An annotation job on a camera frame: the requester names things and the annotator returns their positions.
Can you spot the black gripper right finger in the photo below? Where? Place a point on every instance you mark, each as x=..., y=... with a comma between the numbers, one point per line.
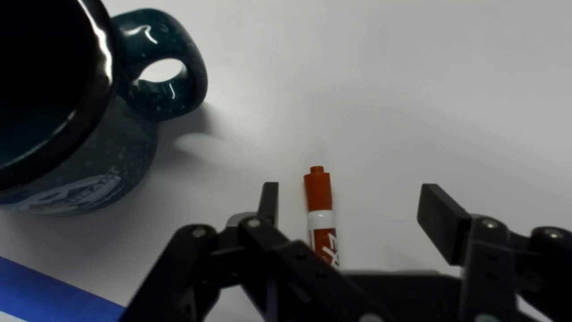
x=506, y=269

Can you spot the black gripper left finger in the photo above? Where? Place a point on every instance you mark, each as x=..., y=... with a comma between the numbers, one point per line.
x=250, y=275

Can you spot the orange dry erase marker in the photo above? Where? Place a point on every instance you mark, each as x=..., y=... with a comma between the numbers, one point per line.
x=316, y=198

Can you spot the dark teal speckled mug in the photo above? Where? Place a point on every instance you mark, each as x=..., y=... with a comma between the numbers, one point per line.
x=113, y=155

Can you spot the long blue tape strip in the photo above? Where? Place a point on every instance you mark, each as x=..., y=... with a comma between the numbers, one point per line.
x=41, y=296

